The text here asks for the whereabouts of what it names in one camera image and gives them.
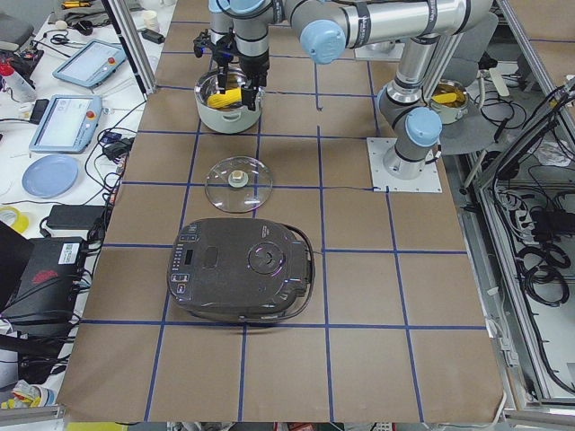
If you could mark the yellow tape roll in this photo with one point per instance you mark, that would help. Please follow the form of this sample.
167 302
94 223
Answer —
13 218

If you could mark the dark brown rice cooker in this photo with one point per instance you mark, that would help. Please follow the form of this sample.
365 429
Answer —
241 270

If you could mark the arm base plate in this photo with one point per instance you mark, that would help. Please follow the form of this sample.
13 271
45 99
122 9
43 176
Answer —
391 173
388 51

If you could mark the yellow toy corn cob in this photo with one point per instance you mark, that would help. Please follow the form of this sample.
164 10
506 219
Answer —
220 100

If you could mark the lower blue teach pendant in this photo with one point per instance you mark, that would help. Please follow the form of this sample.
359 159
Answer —
67 125

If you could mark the glass pot lid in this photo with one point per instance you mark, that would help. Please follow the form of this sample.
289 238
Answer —
238 184

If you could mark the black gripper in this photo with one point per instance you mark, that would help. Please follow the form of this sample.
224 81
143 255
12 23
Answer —
254 64

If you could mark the white spray bottle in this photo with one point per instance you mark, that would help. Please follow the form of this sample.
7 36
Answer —
21 89

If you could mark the light blue plate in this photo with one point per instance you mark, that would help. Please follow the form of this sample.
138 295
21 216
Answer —
50 176

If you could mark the white paper cup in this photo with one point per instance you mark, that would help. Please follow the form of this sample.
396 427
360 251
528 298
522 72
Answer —
150 19

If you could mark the pale green electric pot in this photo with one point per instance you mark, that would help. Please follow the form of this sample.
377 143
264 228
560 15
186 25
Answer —
234 118

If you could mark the steel bowl with yellow items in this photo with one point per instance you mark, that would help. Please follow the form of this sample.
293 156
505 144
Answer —
450 101

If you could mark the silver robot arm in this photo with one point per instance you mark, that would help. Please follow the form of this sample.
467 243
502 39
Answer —
240 30
444 39

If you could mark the black power adapter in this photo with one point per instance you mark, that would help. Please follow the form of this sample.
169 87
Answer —
71 217

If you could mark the upper blue teach pendant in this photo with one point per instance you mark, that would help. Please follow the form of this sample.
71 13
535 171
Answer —
92 64

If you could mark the aluminium frame post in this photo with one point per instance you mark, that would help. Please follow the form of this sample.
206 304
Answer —
125 28

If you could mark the blue teach pendant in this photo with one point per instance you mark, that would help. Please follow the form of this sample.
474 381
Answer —
92 64
67 125

